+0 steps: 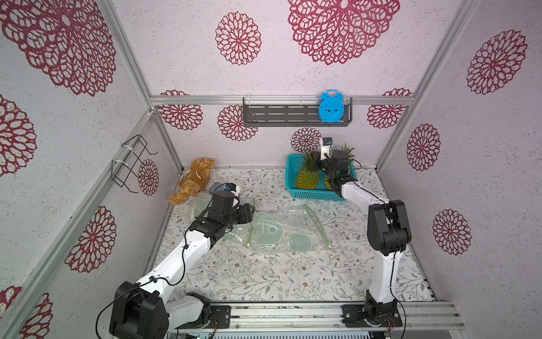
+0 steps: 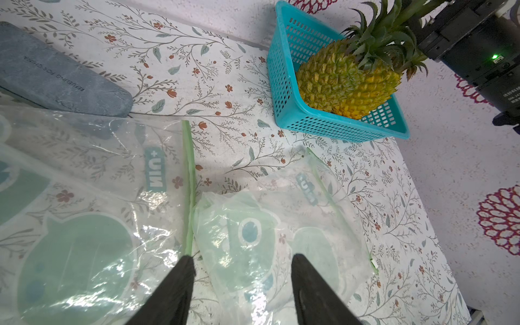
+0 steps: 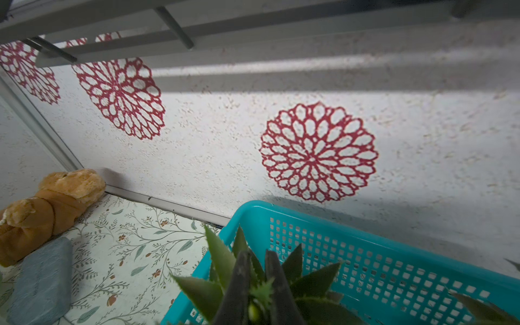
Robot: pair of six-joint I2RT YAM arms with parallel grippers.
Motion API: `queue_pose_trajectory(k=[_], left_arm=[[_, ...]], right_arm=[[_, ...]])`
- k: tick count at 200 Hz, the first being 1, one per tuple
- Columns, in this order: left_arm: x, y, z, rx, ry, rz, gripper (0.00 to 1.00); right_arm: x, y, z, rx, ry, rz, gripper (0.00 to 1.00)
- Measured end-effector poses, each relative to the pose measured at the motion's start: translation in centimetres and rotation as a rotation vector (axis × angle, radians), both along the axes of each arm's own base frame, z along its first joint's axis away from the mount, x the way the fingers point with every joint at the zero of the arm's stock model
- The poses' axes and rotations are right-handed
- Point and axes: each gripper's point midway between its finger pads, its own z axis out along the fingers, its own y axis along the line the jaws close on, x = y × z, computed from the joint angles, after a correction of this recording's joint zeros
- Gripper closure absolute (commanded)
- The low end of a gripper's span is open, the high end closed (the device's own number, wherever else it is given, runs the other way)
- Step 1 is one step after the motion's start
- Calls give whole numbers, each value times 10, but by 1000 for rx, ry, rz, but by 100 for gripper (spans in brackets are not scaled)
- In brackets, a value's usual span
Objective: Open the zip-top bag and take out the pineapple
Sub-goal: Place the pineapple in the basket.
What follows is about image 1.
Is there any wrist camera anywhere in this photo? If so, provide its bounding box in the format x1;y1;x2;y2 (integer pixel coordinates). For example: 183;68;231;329
222;183;241;197
320;137;333;161

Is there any clear zip-top bag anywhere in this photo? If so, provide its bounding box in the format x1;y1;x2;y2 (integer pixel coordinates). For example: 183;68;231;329
192;195;257;249
249;204;330;254

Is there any blue alarm clock toy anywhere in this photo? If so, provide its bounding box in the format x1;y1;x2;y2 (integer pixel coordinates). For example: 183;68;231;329
318;90;344;123

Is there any grey wall shelf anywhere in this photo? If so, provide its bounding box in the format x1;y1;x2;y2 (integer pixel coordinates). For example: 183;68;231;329
242;97;353;127

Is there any black wire wall rack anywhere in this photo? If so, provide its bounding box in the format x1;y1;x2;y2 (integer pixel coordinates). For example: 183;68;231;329
110;134;159;196

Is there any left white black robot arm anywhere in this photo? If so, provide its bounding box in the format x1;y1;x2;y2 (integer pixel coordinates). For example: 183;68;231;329
107;183;255;338

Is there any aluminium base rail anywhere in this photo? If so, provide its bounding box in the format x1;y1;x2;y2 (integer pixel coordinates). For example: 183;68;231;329
109;300;467;339

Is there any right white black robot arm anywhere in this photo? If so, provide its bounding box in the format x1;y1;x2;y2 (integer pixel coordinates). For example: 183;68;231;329
309;146;412;327

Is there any grey blue sponge block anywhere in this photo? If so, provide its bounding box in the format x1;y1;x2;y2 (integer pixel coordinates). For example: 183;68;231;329
208;183;227;195

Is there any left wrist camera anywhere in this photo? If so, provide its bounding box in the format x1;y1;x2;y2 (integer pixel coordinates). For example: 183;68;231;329
222;183;241;197

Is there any yellow pineapple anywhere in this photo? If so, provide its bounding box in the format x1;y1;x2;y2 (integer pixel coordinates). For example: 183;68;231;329
324;143;357;192

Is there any brown plush teddy bear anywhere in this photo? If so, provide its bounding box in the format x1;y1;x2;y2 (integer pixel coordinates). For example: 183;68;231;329
168;157;216;206

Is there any teal plastic basket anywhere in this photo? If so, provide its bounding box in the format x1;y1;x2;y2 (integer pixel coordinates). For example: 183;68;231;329
285;151;357;201

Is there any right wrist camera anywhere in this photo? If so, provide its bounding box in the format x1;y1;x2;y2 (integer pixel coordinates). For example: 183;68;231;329
320;137;333;161

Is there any brownish pineapple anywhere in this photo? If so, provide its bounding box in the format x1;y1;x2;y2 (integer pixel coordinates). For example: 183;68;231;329
296;152;319;190

